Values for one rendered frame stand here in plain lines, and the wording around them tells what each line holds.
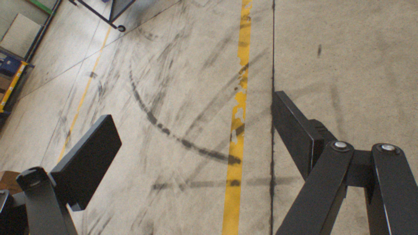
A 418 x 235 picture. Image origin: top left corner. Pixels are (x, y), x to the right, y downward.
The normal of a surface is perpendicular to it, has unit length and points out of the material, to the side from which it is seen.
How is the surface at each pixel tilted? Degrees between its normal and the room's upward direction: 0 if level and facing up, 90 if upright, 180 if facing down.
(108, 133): 120
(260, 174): 0
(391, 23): 0
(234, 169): 0
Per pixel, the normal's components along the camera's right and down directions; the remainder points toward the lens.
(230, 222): -0.59, -0.39
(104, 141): 0.99, -0.13
